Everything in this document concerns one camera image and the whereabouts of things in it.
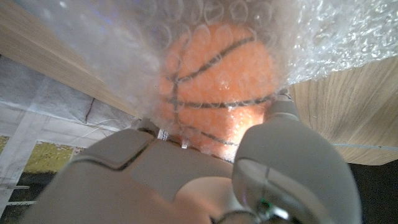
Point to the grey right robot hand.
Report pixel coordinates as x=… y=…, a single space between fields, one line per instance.
x=155 y=183

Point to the orange mini basketball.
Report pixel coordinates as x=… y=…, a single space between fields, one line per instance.
x=217 y=90

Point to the clear bubble wrap sheet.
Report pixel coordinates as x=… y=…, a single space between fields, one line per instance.
x=109 y=53

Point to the printed window scene backdrop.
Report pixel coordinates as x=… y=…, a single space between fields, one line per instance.
x=40 y=124

